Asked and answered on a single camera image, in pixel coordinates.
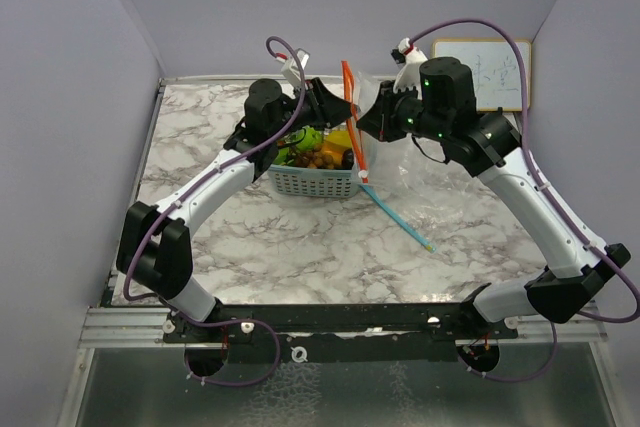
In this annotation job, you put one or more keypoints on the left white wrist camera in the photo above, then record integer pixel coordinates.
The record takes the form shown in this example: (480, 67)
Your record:
(292, 67)

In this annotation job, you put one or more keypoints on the green toy fruit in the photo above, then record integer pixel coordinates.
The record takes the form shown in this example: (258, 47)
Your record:
(309, 140)

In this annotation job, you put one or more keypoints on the teal plastic basket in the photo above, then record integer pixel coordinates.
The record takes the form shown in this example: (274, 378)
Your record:
(320, 183)

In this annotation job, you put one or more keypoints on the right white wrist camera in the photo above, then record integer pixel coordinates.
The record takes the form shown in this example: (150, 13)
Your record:
(408, 58)

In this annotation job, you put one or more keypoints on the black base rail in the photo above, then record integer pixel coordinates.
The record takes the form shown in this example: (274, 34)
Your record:
(327, 333)

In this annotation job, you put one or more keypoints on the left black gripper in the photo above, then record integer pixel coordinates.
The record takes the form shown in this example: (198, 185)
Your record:
(328, 109)

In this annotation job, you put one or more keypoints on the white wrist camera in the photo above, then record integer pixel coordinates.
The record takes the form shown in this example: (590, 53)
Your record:
(292, 67)
(408, 58)

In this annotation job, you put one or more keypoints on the brown longan bunch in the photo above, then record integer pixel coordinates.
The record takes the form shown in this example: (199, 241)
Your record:
(315, 158)

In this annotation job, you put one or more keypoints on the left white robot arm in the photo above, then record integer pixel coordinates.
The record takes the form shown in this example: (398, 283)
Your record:
(155, 245)

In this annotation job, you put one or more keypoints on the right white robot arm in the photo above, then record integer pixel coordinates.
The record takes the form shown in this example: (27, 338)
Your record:
(578, 262)

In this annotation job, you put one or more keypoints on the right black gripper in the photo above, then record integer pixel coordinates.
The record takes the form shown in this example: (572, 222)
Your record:
(377, 121)

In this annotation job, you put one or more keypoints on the yellow toy fruit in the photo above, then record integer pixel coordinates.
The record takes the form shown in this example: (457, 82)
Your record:
(335, 143)

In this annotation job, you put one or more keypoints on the blue zip clear bag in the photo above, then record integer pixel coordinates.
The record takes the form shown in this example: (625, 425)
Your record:
(434, 214)

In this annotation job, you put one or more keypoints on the small whiteboard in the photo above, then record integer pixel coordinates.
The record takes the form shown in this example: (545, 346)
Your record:
(495, 71)

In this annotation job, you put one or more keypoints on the green leafy toy vegetable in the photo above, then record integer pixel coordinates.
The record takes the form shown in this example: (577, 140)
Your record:
(286, 156)

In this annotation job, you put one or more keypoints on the orange zip clear bag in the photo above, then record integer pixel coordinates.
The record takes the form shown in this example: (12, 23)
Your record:
(456, 148)

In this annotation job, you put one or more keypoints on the dark purple toy fruit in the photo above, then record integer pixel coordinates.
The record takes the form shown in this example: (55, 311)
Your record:
(348, 159)

